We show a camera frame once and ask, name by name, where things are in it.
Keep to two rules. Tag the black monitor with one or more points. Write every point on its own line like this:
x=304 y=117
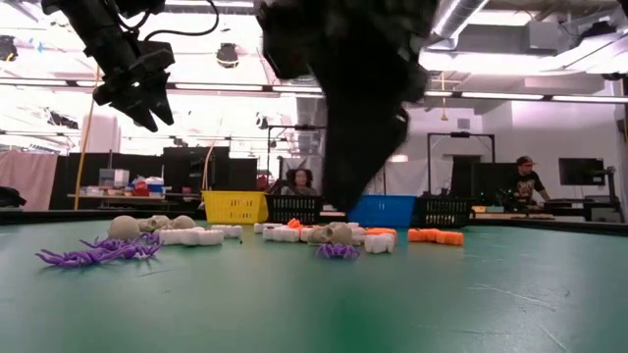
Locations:
x=581 y=171

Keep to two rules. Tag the black dome ceiling lamp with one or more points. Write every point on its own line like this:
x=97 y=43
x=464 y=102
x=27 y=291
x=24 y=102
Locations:
x=227 y=55

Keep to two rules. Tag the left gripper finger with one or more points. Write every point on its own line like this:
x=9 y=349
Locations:
x=140 y=113
x=163 y=103

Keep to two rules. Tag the purple plastic spider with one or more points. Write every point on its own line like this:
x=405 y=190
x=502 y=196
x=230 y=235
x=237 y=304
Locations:
x=336 y=251
x=110 y=243
x=73 y=258
x=133 y=251
x=151 y=237

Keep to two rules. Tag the clear storage box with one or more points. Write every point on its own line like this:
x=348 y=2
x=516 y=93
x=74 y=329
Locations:
x=114 y=177

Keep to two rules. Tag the long ceiling light bar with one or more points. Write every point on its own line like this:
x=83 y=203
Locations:
x=503 y=96
x=439 y=93
x=294 y=89
x=589 y=99

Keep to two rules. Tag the yellow plastic basket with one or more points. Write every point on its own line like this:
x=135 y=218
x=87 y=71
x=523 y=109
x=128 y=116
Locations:
x=235 y=207

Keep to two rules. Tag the orange foam skeleton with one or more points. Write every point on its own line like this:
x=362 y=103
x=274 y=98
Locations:
x=451 y=238
x=382 y=230
x=294 y=223
x=422 y=234

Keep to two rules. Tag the black plastic basket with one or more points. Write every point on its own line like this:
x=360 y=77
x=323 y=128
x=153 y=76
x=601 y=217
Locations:
x=444 y=213
x=294 y=209

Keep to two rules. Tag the beige plastic skull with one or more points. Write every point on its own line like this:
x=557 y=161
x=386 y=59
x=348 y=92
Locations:
x=122 y=228
x=157 y=223
x=336 y=233
x=184 y=222

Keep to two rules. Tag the black partition panel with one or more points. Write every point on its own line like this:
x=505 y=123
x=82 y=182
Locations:
x=88 y=171
x=483 y=179

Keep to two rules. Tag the black station frame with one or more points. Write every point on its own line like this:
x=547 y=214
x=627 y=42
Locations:
x=460 y=134
x=304 y=127

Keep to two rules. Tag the red container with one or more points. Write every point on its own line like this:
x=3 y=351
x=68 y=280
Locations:
x=140 y=190

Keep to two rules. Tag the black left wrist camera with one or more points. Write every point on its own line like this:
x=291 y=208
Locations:
x=154 y=54

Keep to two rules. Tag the wooden work table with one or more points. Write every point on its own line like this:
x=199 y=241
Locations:
x=108 y=197

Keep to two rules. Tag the blue plastic basket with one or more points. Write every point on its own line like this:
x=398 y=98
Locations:
x=387 y=213

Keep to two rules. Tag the black bag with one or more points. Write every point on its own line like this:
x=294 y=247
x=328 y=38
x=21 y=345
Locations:
x=11 y=197

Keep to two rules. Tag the white cloth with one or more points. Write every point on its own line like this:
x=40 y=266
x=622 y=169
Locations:
x=412 y=179

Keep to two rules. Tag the grey wall vent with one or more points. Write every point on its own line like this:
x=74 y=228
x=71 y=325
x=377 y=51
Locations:
x=463 y=123

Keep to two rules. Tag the person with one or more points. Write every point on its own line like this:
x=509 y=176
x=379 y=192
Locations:
x=527 y=184
x=301 y=182

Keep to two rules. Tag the silver ventilation duct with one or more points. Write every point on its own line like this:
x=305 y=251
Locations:
x=461 y=17

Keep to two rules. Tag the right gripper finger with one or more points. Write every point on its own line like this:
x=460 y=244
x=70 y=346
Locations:
x=343 y=162
x=382 y=142

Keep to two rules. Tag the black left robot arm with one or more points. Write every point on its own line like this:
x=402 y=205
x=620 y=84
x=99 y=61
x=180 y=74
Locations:
x=90 y=22

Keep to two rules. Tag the pink curtain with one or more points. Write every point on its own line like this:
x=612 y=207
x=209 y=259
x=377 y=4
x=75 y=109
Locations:
x=36 y=176

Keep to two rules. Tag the green table mat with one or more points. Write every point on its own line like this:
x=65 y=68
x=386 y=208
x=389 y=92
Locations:
x=314 y=304

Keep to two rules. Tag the grey ceiling air unit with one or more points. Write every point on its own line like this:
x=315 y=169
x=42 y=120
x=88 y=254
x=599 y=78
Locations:
x=542 y=36

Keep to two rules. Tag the blue container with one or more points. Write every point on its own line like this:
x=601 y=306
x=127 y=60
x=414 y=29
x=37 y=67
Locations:
x=156 y=187

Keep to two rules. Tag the black desk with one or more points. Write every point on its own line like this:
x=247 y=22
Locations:
x=569 y=203

